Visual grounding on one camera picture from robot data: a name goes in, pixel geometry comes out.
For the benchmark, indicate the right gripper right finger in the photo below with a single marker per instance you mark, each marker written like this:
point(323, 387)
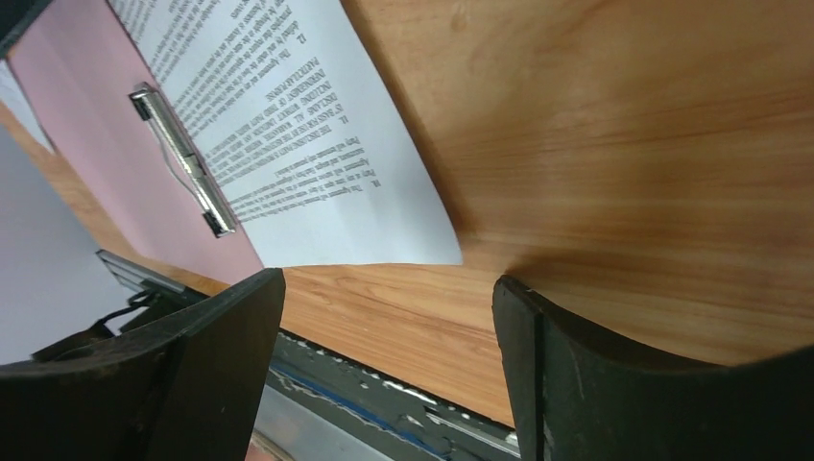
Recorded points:
point(580, 391)

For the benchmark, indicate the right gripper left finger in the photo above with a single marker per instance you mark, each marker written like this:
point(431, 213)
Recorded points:
point(184, 386)

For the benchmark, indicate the pink clipboard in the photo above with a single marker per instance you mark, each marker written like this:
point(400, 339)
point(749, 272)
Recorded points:
point(78, 67)

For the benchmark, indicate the printed paper sheet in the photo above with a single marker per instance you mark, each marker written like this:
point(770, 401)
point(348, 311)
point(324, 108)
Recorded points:
point(273, 114)

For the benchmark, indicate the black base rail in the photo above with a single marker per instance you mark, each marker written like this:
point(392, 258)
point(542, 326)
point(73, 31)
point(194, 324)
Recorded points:
point(317, 403)

